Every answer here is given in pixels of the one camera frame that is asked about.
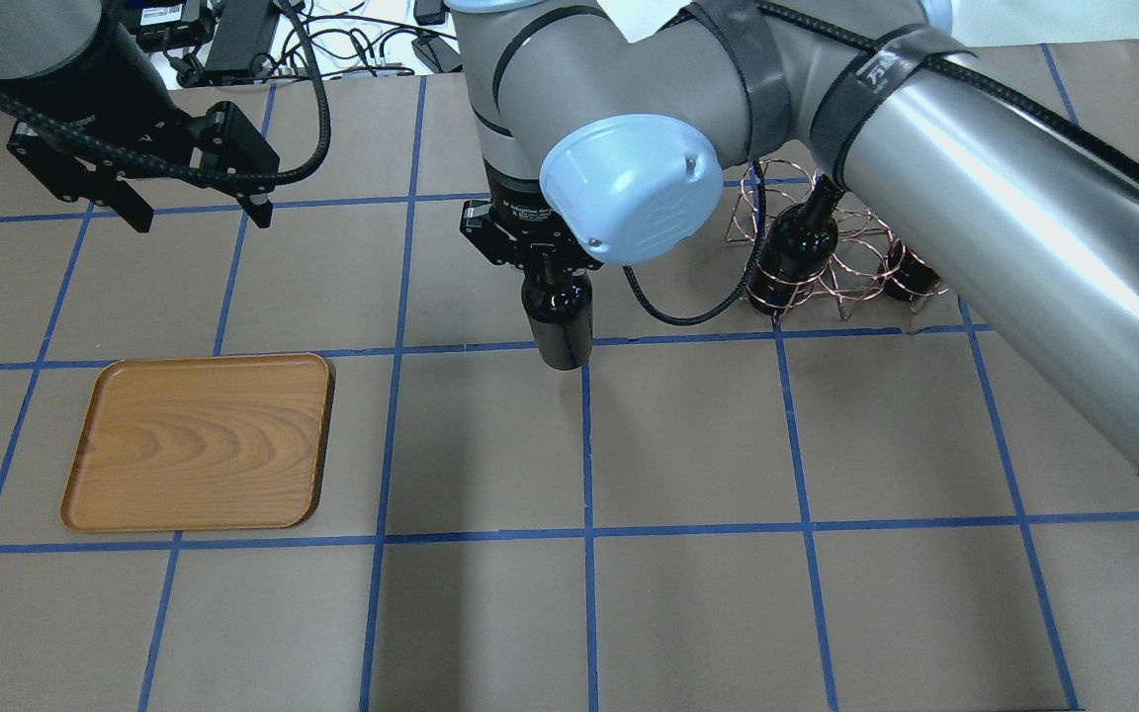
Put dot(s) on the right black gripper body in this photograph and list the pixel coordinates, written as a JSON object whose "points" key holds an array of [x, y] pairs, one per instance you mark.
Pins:
{"points": [[518, 220]]}

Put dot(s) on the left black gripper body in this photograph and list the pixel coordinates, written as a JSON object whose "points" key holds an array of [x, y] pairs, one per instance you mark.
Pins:
{"points": [[131, 112]]}

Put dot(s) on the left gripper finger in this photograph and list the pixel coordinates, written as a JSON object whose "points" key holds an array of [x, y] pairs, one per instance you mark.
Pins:
{"points": [[258, 207], [126, 202]]}

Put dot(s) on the dark wine bottle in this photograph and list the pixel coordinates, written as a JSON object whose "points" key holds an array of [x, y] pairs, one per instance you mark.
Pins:
{"points": [[560, 316], [799, 245], [907, 278]]}

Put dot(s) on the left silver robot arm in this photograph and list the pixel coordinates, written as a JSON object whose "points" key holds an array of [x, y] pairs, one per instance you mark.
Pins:
{"points": [[26, 40]]}

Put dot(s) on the wooden tray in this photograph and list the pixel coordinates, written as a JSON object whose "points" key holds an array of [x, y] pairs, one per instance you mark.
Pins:
{"points": [[215, 443]]}

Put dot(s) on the copper wire bottle basket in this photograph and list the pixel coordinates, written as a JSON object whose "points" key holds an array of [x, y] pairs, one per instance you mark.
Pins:
{"points": [[853, 279]]}

